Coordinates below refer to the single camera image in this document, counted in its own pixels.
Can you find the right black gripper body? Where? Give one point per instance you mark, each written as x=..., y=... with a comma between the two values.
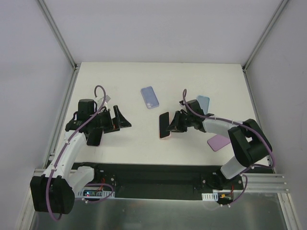
x=180, y=120

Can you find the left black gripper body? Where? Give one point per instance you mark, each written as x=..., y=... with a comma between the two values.
x=109, y=122

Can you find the pink phone case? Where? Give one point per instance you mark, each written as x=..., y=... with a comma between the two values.
x=168, y=136

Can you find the black phone pink edge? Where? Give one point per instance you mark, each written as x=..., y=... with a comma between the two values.
x=94, y=137

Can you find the lavender phone case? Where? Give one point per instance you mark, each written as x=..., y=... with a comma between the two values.
x=149, y=97

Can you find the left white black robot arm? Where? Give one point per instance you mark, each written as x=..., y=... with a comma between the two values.
x=56, y=189

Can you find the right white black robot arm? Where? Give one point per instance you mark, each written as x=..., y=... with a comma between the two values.
x=248, y=142

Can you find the light blue phone case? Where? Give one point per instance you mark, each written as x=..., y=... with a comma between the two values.
x=204, y=103

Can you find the purple phone face down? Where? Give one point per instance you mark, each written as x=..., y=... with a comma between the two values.
x=217, y=142

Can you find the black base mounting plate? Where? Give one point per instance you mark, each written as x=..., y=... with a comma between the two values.
x=141, y=181

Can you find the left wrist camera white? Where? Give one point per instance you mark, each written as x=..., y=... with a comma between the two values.
x=99, y=101

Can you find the left aluminium frame post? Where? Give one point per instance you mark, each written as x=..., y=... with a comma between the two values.
x=56, y=32

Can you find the aluminium frame post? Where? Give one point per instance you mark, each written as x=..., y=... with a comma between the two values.
x=270, y=25
x=56, y=32

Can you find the left white cable duct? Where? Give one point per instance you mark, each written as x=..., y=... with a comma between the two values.
x=95, y=194

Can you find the white cable duct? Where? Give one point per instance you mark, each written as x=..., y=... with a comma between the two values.
x=95, y=194
x=210, y=196

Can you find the right white cable duct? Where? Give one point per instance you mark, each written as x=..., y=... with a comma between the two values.
x=210, y=196

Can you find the right aluminium frame post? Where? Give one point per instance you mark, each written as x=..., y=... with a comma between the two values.
x=270, y=25

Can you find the aluminium front rail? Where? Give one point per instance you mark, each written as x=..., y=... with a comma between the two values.
x=255, y=182

